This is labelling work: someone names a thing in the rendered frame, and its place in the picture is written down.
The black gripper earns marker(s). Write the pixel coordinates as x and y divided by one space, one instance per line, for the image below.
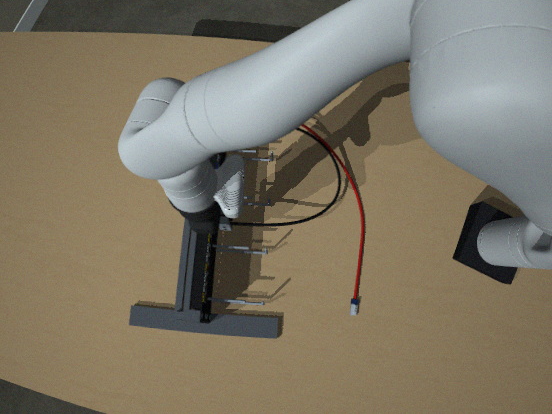
225 187

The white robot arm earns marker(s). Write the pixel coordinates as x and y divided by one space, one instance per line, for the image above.
480 94

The grey cable plug with dark blue boot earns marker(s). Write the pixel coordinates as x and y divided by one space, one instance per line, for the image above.
353 309

